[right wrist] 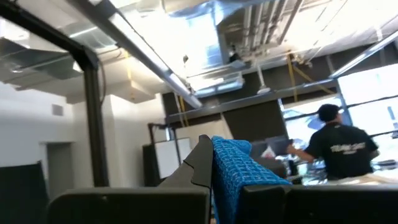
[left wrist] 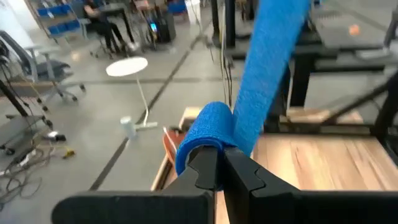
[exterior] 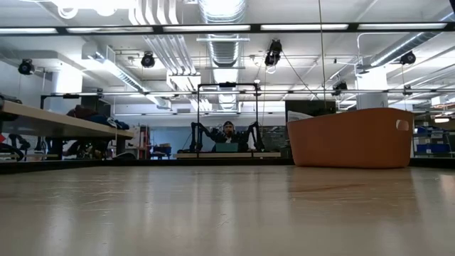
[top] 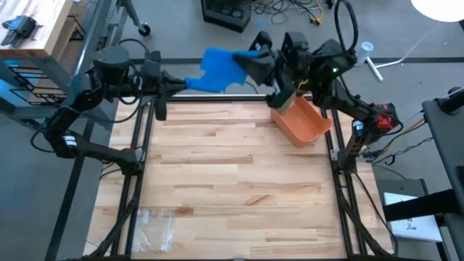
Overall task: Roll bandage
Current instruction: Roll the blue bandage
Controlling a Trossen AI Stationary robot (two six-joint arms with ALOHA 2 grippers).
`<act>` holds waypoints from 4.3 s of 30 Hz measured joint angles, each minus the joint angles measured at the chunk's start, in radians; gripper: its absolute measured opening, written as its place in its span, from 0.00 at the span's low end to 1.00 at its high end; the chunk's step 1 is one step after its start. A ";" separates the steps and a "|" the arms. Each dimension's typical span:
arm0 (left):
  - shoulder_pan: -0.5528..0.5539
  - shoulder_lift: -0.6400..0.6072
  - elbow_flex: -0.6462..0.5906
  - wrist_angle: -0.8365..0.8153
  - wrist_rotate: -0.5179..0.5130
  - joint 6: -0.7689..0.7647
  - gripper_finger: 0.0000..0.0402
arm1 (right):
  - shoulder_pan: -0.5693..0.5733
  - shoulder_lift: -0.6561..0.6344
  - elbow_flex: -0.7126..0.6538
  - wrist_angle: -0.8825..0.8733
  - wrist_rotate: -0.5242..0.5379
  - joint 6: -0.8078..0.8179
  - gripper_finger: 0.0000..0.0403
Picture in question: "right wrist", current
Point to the white board on stand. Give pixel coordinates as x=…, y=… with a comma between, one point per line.
x=169, y=155

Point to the dark grey partition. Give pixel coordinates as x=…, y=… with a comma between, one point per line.
x=21, y=193

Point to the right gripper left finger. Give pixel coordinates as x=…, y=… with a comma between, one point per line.
x=140, y=205

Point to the long ceiling light fixture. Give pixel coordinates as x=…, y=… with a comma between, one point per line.
x=149, y=56

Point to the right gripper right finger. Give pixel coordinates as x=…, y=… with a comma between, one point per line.
x=326, y=205

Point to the white pendant lamp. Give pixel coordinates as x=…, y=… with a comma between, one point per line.
x=263, y=88

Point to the black rig upright post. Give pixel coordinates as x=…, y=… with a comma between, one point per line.
x=93, y=124

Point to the dark hanging panel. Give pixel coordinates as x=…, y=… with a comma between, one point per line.
x=255, y=119

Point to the blue elastic bandage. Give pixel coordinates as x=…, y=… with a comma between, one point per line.
x=233, y=174

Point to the person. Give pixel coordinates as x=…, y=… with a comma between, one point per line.
x=342, y=149

